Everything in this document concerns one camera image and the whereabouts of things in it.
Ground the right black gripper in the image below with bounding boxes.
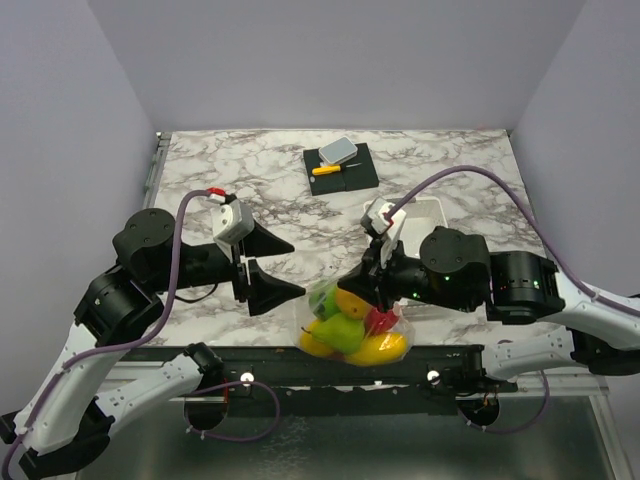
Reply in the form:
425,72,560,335
337,232,475,314

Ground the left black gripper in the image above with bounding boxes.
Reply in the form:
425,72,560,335
153,219,309,312

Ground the orange toy pepper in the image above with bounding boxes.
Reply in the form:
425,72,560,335
334,288,372,320

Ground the green toy fruit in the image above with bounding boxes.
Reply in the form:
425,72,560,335
308,283,341,321

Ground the clear zip top bag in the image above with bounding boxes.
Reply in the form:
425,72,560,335
291,281,415,367

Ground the green toy pear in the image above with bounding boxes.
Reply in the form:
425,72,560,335
312,313,365,355

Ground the yellow toy mango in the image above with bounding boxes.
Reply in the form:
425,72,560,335
344,332,409,367

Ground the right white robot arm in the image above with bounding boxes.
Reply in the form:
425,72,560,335
338,227,639,391

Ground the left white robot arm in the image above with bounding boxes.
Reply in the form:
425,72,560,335
1,208,305,479

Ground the white perforated plastic basket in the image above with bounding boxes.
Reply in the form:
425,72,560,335
363,196,448,258

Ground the black cutting board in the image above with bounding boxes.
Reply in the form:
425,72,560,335
303,143,380,196

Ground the grey white rectangular box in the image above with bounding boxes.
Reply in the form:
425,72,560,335
318,137,358,165

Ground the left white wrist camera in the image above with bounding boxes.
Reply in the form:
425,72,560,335
211,199,255,245

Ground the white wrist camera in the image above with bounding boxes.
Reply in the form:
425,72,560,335
211,199,255,245
360,197,406,268

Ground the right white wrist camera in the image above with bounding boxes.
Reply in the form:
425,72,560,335
360,197,406,268

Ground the yellow handled knife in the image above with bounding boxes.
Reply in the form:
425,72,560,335
312,163,360,176

